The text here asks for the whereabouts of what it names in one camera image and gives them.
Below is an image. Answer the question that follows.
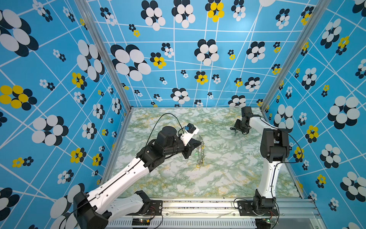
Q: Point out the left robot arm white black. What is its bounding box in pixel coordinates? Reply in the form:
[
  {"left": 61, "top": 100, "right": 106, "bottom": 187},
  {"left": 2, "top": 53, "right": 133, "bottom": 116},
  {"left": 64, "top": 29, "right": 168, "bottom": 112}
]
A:
[{"left": 72, "top": 123, "right": 202, "bottom": 229}]

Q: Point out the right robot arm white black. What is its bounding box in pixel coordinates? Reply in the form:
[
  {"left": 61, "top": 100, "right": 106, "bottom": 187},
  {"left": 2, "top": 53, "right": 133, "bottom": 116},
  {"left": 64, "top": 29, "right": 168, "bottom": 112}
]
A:
[{"left": 231, "top": 107, "right": 289, "bottom": 215}]

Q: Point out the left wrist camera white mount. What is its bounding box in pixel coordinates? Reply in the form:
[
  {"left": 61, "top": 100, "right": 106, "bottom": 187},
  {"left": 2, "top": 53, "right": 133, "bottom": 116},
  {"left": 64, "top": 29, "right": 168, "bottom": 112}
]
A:
[{"left": 179, "top": 123, "right": 199, "bottom": 146}]

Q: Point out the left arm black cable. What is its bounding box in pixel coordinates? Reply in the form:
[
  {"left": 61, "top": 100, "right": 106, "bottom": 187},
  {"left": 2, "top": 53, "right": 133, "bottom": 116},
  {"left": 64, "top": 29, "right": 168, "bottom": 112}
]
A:
[{"left": 58, "top": 113, "right": 186, "bottom": 229}]

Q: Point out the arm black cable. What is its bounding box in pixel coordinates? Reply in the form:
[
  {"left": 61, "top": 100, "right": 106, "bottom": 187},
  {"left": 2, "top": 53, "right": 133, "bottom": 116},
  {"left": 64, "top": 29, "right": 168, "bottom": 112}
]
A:
[
  {"left": 58, "top": 113, "right": 186, "bottom": 229},
  {"left": 251, "top": 114, "right": 304, "bottom": 218}
]

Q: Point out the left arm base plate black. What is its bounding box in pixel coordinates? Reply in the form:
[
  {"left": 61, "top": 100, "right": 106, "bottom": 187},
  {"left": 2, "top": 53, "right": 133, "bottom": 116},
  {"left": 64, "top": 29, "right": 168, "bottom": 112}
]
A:
[{"left": 130, "top": 200, "right": 163, "bottom": 216}]

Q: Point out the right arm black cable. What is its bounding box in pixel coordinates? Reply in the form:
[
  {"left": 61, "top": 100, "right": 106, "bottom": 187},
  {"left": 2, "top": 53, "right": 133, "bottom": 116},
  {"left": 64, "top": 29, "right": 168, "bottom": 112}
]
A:
[{"left": 251, "top": 114, "right": 304, "bottom": 218}]

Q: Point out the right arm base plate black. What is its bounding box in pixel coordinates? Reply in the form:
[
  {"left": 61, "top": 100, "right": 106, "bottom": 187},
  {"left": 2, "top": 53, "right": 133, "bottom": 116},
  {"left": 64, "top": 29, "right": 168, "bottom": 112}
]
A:
[{"left": 234, "top": 200, "right": 279, "bottom": 218}]

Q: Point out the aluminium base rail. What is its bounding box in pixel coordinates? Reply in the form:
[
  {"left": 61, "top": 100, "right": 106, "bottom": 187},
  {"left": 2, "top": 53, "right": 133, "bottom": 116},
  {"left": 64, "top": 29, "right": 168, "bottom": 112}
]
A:
[{"left": 107, "top": 198, "right": 326, "bottom": 229}]

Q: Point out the left corner aluminium post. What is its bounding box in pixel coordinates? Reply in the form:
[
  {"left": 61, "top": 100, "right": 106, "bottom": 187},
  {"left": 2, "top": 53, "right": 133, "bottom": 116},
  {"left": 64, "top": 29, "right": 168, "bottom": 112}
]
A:
[{"left": 75, "top": 0, "right": 131, "bottom": 114}]

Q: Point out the corner aluminium post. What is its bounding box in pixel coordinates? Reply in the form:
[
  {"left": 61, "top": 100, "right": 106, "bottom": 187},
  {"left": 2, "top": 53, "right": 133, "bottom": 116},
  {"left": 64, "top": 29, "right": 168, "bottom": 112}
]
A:
[
  {"left": 75, "top": 0, "right": 131, "bottom": 114},
  {"left": 260, "top": 0, "right": 331, "bottom": 114}
]

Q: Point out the right corner aluminium post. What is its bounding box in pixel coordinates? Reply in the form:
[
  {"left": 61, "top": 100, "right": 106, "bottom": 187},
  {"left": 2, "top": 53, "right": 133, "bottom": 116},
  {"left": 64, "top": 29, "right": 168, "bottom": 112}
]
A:
[{"left": 260, "top": 0, "right": 331, "bottom": 114}]

